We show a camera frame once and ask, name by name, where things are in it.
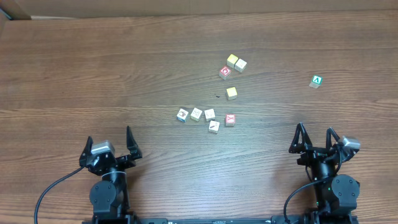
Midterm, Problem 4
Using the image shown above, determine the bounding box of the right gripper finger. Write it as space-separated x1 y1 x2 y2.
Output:
326 127 340 149
289 123 312 154

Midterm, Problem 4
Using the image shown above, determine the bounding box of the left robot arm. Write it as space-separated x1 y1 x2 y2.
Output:
79 126 142 224

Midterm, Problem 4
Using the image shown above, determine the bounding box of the red letter wooden block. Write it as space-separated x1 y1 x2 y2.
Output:
219 66 232 80

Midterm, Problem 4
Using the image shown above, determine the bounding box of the white bone wooden block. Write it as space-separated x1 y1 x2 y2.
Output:
234 58 248 73

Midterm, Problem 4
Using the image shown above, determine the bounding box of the letter M wooden block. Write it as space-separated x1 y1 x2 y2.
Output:
190 108 203 121

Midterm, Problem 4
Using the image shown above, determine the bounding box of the hammer picture wooden block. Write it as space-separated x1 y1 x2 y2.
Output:
208 120 220 134

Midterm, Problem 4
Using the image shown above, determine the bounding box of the yellow letter C block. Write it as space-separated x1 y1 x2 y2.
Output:
226 87 238 100

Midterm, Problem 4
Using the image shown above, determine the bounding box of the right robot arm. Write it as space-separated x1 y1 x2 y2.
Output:
283 123 361 224

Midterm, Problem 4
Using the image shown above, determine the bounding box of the green letter wooden block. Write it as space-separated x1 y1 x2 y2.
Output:
309 75 323 88

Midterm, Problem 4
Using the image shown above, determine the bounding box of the yellow top wooden block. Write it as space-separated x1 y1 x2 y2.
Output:
226 54 239 68

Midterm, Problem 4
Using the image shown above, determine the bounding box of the red letter Y block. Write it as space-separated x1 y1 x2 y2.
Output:
225 114 236 126

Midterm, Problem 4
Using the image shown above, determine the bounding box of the acorn picture wooden block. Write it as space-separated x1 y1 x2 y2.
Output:
176 108 189 123

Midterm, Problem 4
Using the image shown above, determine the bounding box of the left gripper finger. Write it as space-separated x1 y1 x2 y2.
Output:
126 126 142 160
79 136 93 167

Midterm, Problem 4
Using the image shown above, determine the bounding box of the sheep picture wooden block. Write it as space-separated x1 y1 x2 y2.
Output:
205 109 216 121

